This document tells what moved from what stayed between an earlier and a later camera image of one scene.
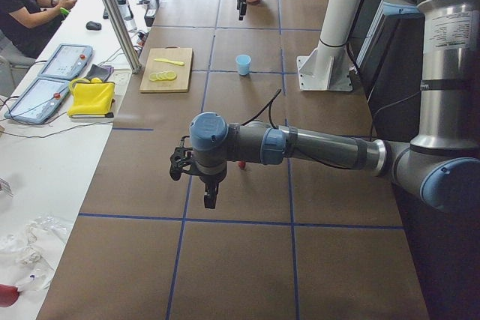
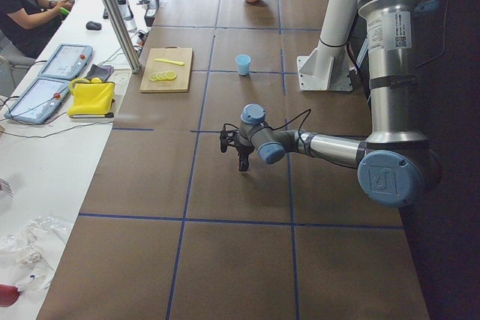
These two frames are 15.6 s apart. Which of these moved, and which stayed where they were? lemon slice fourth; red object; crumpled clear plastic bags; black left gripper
Moved: black left gripper
Stayed: red object; lemon slice fourth; crumpled clear plastic bags
